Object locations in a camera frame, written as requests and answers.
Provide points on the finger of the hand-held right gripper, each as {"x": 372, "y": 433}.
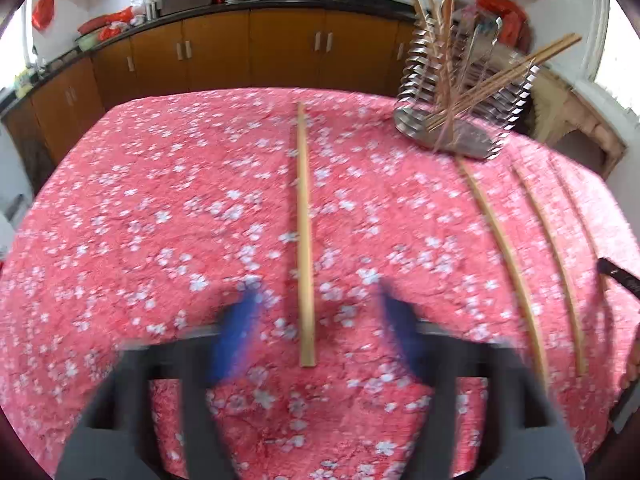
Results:
{"x": 620, "y": 276}

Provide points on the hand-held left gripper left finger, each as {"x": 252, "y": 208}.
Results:
{"x": 240, "y": 330}

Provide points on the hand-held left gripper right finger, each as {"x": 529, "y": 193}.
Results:
{"x": 402, "y": 332}

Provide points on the dark brown wooden chopstick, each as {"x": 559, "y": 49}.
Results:
{"x": 448, "y": 10}

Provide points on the person's right hand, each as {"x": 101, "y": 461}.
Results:
{"x": 632, "y": 362}

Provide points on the red floral tablecloth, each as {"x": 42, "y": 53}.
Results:
{"x": 150, "y": 210}

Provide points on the cream wooden side table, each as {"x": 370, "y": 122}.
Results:
{"x": 580, "y": 115}

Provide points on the large white-framed window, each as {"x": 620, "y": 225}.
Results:
{"x": 622, "y": 50}

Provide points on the wooden base cabinets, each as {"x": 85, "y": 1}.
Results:
{"x": 220, "y": 50}

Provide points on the crumpled red plastic bag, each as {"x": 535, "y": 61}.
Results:
{"x": 502, "y": 15}

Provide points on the orange plastic bag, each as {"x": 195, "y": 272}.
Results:
{"x": 109, "y": 33}

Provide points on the green basin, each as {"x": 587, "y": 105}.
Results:
{"x": 86, "y": 41}

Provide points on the yellow dish soap bottle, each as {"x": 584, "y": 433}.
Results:
{"x": 22, "y": 84}

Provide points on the metal utensil cup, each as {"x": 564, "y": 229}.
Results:
{"x": 151, "y": 10}

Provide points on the small window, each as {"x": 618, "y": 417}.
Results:
{"x": 12, "y": 50}

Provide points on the hanging red plastic bag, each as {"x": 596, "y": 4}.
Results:
{"x": 42, "y": 11}

